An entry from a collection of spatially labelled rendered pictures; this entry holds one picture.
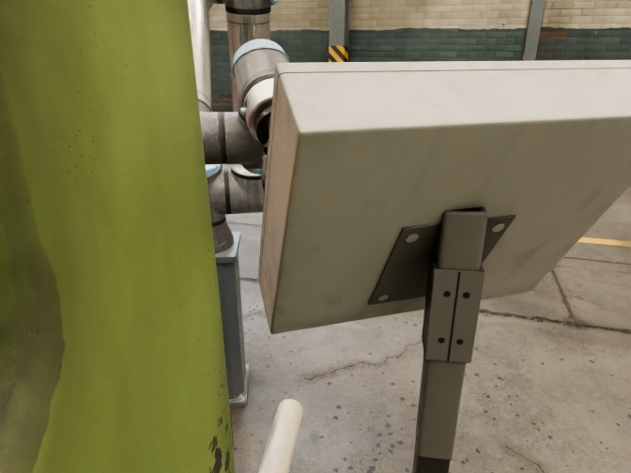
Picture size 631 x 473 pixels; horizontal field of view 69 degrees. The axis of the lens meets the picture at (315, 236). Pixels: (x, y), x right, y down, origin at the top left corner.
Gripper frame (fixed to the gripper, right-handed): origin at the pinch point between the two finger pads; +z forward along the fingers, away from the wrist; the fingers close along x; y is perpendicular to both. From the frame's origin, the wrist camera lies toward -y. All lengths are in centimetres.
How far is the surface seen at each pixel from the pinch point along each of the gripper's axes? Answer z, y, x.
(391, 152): 10.6, -19.5, 0.0
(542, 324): -36, 139, -142
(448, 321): 16.8, -3.8, -8.1
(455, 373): 20.2, 1.3, -9.5
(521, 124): 10.5, -21.4, -9.7
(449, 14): -527, 234, -361
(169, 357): 25.3, -24.4, 15.4
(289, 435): 13.6, 37.1, 2.2
